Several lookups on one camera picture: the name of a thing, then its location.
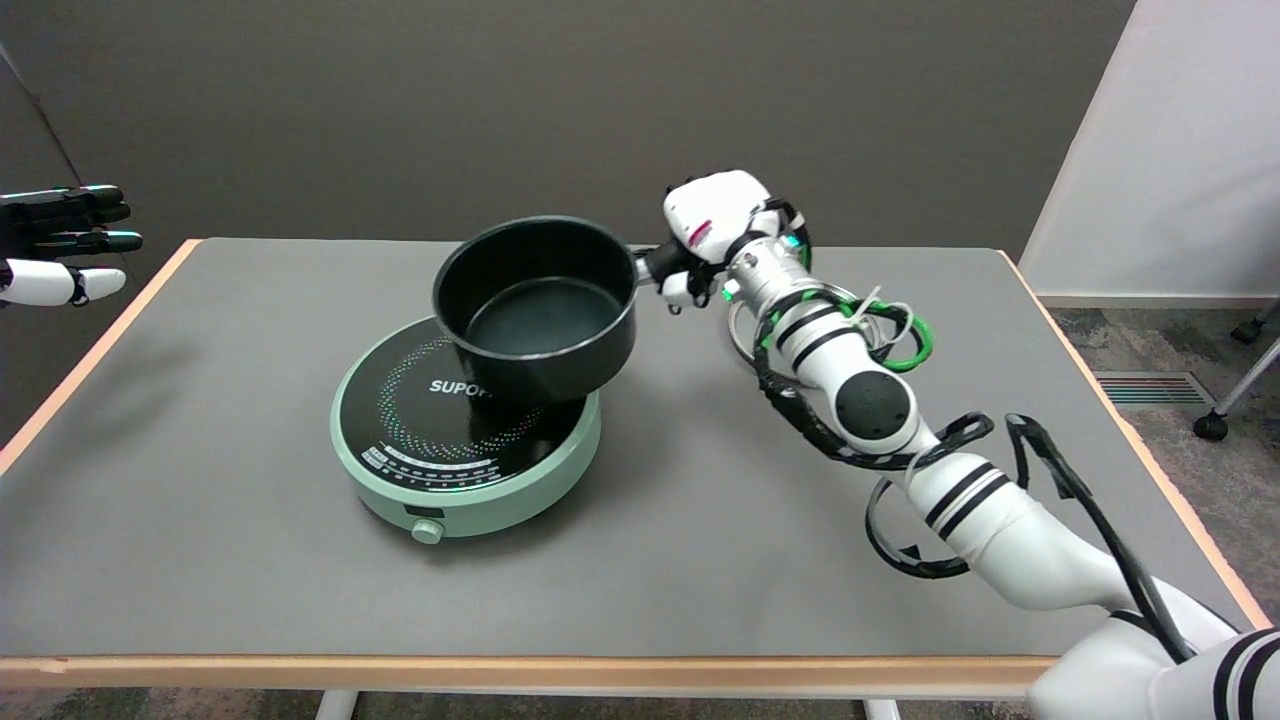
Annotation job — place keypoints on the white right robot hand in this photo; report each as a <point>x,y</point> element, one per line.
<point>715,210</point>

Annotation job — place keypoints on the white table leg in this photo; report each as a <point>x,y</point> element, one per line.
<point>335,706</point>
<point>882,710</point>

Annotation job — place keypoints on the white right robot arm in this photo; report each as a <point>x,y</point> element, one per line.
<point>1010,540</point>

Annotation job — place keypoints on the office chair wheeled base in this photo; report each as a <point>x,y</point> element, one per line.
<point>1210,427</point>

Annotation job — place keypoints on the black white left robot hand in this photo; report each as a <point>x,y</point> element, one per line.
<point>40,280</point>

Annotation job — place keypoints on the mint green induction cooker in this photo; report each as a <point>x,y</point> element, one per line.
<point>420,400</point>

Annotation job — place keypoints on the glass pot lid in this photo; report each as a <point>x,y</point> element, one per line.
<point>743,332</point>

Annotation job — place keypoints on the black soup pot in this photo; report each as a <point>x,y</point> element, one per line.
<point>540,320</point>

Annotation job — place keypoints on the floor air vent grille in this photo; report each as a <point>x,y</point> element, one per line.
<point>1150,390</point>

